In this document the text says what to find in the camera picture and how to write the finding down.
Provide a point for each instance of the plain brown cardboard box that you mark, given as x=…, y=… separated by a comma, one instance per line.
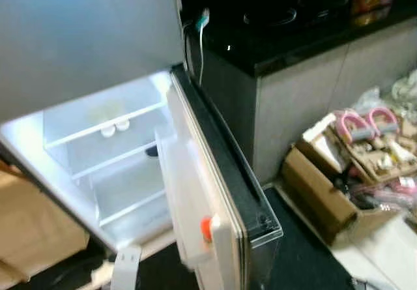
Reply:
x=39, y=225

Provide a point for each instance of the grey fridge door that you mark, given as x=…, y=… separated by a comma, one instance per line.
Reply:
x=228, y=173

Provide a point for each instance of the grey tiled counter base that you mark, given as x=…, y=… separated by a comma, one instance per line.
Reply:
x=306, y=107

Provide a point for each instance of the large printed cardboard box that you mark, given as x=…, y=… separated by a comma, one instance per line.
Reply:
x=326, y=199

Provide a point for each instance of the white cardboard carton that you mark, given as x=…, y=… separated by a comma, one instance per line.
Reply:
x=326, y=143

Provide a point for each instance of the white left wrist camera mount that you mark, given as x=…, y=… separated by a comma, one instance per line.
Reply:
x=125, y=270

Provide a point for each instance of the black stone countertop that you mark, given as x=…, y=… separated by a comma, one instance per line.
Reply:
x=293, y=39

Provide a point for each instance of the teal white phone charger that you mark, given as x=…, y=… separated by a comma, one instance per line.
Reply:
x=202, y=19

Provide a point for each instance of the black induction cooktop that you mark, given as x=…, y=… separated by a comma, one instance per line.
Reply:
x=270, y=17

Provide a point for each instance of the grey green crumpled cloth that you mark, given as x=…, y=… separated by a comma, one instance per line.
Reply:
x=404, y=91

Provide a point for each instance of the small bottle orange cap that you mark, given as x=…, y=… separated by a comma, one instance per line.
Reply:
x=206, y=228

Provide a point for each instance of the small white round container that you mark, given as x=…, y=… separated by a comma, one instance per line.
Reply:
x=122, y=126
x=107, y=131

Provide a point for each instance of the grey fridge cabinet white interior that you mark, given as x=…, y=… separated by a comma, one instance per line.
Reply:
x=124, y=192

